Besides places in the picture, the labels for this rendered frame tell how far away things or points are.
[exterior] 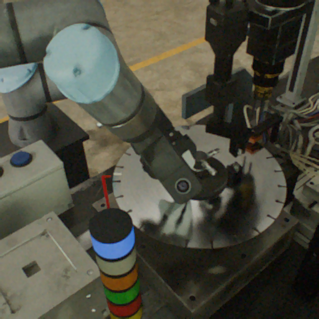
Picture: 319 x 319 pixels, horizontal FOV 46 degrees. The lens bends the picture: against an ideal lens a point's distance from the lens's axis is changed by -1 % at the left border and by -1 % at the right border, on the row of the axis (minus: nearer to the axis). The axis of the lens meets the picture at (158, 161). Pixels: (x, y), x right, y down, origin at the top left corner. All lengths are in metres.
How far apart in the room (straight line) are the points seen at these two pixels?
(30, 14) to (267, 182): 0.50
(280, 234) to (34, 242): 0.47
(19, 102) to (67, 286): 0.61
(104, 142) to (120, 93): 1.91
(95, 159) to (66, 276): 1.60
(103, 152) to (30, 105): 1.20
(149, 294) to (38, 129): 0.61
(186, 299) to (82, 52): 0.46
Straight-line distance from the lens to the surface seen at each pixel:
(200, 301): 0.69
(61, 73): 0.41
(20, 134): 1.18
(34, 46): 0.49
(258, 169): 0.76
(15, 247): 0.74
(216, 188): 0.70
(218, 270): 0.72
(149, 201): 0.69
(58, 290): 0.67
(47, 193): 0.91
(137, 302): 0.50
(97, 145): 2.33
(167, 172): 0.53
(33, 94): 1.11
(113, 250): 0.39
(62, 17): 0.49
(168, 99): 2.69
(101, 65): 0.40
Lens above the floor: 1.46
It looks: 42 degrees down
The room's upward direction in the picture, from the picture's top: 2 degrees counter-clockwise
